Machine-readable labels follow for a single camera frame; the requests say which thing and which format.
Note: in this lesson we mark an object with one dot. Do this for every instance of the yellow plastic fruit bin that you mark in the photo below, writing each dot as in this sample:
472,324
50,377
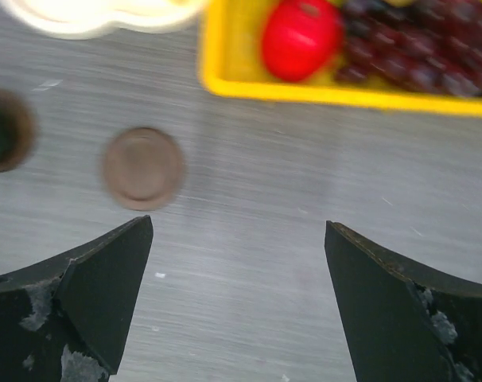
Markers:
230,67

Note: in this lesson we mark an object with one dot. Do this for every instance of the red tomato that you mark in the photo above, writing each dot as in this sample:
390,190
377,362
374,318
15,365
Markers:
301,37

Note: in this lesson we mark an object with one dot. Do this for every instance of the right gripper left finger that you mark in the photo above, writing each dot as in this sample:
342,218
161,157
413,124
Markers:
67,318

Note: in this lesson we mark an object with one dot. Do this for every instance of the cream three-tier stand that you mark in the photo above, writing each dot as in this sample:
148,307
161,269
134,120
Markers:
82,20

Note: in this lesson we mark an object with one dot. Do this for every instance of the wooden coaster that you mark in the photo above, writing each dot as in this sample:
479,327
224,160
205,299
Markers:
143,168
24,125

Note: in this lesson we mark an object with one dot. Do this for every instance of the purple grape bunch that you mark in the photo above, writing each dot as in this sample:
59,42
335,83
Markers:
432,47

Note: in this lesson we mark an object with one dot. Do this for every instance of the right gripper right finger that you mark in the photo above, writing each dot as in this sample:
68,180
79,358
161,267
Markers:
403,320

